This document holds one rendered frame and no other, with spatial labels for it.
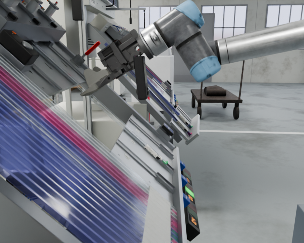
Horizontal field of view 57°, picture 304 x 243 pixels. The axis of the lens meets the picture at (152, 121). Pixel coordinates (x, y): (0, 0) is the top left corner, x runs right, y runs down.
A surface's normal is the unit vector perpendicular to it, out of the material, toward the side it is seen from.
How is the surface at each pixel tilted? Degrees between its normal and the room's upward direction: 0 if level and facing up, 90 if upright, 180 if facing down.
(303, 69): 90
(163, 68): 90
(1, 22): 90
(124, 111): 90
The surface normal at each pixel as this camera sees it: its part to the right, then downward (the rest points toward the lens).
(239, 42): -0.29, -0.18
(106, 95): -0.06, 0.25
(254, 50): -0.13, 0.59
